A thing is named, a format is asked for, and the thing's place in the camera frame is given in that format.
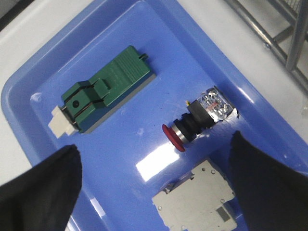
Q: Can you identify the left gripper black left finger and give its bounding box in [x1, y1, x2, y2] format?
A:
[0, 145, 82, 231]

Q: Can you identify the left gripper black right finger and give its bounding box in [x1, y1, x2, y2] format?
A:
[230, 131, 308, 231]

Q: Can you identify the red emergency stop button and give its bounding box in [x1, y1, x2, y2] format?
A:
[162, 86, 236, 152]

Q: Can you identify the white circuit breaker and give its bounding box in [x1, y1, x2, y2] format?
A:
[152, 159, 237, 231]

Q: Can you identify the blue plastic tray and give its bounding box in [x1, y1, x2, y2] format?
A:
[1, 0, 308, 231]

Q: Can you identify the green knife switch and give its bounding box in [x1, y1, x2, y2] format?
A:
[48, 46, 155, 138]

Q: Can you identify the silver metal rack frame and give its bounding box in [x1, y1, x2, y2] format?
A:
[226, 0, 308, 94]

